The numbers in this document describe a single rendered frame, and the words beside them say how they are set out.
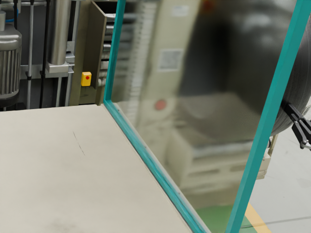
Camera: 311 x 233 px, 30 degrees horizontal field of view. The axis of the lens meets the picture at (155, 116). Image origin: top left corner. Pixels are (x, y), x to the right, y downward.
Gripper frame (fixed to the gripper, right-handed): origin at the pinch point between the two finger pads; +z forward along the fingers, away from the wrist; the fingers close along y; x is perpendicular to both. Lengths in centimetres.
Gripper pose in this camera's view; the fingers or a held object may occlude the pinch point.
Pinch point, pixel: (294, 114)
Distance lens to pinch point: 183.2
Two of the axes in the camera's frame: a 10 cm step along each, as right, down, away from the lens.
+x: -2.3, 7.6, 6.0
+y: -8.9, 0.9, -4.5
